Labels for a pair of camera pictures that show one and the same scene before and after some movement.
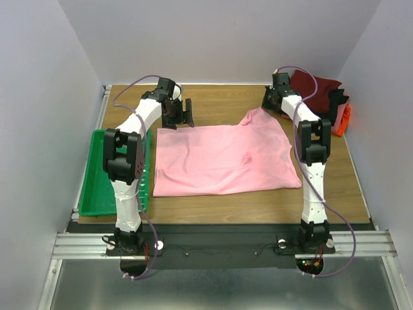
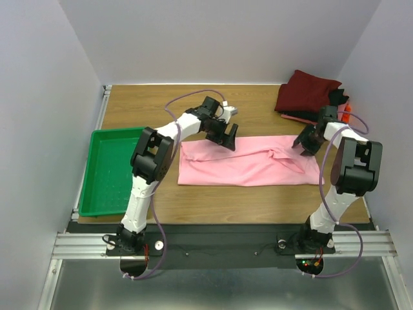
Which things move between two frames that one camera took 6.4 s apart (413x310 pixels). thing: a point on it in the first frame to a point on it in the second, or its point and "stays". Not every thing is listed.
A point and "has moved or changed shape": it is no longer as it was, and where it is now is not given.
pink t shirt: [253, 156] has moved or changed shape
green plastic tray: [97, 197] stays
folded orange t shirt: [344, 122] stays
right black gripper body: [268, 101] to [310, 140]
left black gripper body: [175, 115] to [217, 130]
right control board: [310, 265] stays
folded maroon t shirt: [303, 85] stays
